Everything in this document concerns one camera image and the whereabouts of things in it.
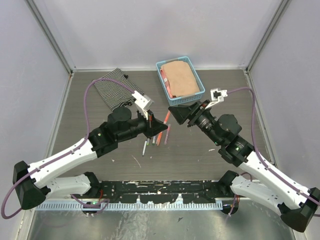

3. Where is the grey slotted cable duct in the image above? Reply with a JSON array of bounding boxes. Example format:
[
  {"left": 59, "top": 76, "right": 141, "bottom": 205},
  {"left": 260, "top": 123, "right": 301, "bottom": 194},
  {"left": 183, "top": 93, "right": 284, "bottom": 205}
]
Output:
[{"left": 35, "top": 199, "right": 223, "bottom": 211}]

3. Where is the white pen blue end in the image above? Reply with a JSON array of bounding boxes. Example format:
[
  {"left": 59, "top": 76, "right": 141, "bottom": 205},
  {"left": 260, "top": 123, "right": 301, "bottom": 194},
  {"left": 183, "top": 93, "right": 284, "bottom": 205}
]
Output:
[{"left": 142, "top": 140, "right": 148, "bottom": 156}]

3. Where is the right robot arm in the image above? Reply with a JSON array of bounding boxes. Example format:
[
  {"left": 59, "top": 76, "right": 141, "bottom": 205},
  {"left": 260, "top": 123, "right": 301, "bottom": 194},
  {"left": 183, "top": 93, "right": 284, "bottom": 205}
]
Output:
[{"left": 168, "top": 100, "right": 320, "bottom": 233}]

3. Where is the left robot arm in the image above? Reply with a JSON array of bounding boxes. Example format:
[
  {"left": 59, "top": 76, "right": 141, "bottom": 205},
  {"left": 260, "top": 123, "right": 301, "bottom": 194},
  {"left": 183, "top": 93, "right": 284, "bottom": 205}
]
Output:
[{"left": 13, "top": 107, "right": 168, "bottom": 210}]

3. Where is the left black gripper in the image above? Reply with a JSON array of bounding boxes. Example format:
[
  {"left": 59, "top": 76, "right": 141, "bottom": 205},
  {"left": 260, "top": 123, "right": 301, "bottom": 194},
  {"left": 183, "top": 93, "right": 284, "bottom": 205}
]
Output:
[{"left": 117, "top": 108, "right": 168, "bottom": 142}]

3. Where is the black white striped cloth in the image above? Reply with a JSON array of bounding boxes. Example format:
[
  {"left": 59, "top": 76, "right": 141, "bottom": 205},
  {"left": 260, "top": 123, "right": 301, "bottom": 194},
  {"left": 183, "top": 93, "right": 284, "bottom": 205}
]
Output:
[{"left": 94, "top": 68, "right": 145, "bottom": 111}]

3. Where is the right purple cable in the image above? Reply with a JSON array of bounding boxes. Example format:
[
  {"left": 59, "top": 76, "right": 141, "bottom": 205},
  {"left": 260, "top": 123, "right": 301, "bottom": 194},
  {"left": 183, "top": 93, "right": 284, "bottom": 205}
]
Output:
[{"left": 226, "top": 87, "right": 320, "bottom": 217}]

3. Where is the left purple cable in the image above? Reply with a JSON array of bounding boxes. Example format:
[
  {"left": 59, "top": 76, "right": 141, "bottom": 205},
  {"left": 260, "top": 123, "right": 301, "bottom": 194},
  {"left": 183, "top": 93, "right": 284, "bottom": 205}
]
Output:
[{"left": 1, "top": 78, "right": 137, "bottom": 220}]

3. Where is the peach folded towel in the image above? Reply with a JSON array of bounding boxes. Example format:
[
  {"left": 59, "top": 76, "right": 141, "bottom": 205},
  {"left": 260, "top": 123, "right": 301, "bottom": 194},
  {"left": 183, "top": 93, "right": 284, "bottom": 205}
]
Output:
[{"left": 160, "top": 60, "right": 200, "bottom": 98}]

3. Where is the white marker green end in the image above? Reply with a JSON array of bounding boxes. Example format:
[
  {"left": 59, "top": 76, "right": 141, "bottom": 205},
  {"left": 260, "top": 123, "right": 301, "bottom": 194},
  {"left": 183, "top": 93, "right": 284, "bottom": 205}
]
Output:
[{"left": 152, "top": 136, "right": 156, "bottom": 146}]

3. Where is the purple cable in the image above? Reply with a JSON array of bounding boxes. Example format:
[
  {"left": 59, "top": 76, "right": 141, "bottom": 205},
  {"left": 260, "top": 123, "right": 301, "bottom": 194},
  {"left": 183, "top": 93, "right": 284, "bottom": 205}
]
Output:
[
  {"left": 226, "top": 87, "right": 320, "bottom": 217},
  {"left": 1, "top": 78, "right": 137, "bottom": 220}
]

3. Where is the orange highlighter pen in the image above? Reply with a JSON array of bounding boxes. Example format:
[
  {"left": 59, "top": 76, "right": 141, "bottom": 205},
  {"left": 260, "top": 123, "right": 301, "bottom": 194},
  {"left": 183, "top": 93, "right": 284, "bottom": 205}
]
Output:
[{"left": 159, "top": 111, "right": 171, "bottom": 135}]

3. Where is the purple highlighter pen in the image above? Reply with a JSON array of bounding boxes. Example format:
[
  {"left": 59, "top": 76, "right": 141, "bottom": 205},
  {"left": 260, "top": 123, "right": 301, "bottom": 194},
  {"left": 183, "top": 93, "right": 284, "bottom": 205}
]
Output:
[{"left": 164, "top": 127, "right": 170, "bottom": 145}]

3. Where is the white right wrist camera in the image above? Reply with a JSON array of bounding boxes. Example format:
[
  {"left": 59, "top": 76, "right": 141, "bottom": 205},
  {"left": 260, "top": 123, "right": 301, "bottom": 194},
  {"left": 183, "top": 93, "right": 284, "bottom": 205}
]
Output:
[{"left": 206, "top": 88, "right": 228, "bottom": 109}]

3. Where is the light blue plastic basket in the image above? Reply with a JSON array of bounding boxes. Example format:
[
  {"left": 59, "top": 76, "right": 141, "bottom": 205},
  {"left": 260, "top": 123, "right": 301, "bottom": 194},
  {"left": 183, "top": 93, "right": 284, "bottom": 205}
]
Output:
[{"left": 155, "top": 56, "right": 206, "bottom": 106}]

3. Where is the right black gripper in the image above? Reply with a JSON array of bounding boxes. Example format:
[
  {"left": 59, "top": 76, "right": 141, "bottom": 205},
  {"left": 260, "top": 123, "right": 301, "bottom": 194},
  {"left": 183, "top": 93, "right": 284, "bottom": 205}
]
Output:
[{"left": 168, "top": 99, "right": 223, "bottom": 145}]

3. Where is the salmon orange pen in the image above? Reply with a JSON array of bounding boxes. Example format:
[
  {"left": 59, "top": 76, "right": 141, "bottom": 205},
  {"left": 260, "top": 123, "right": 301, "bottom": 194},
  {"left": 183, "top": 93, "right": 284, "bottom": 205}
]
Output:
[{"left": 156, "top": 133, "right": 162, "bottom": 146}]

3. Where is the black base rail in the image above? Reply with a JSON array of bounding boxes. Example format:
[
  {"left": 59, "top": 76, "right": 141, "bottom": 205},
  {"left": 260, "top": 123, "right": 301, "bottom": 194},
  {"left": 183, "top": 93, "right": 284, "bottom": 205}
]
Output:
[{"left": 82, "top": 180, "right": 234, "bottom": 204}]

